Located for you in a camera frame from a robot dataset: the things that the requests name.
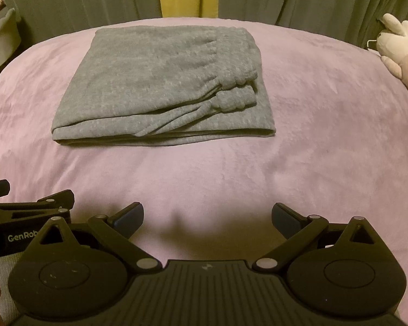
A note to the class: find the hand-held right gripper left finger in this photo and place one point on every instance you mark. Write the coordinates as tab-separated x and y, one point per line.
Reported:
129	215

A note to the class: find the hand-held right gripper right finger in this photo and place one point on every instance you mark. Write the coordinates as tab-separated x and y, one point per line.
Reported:
285	219

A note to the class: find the grey pants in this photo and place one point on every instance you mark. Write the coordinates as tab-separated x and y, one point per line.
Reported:
163	85

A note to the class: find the person's left forearm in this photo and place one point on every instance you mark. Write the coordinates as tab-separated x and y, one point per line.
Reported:
8	285

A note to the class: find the pink blanket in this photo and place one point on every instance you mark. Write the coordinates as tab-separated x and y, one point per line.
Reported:
204	176

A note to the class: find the white storage bin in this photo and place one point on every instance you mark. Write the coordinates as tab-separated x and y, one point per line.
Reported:
1	44

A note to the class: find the white plush rabbit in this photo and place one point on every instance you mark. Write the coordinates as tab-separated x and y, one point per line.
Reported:
394	44

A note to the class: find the grey curtain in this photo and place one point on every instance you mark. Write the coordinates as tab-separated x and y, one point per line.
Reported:
88	3
309	0

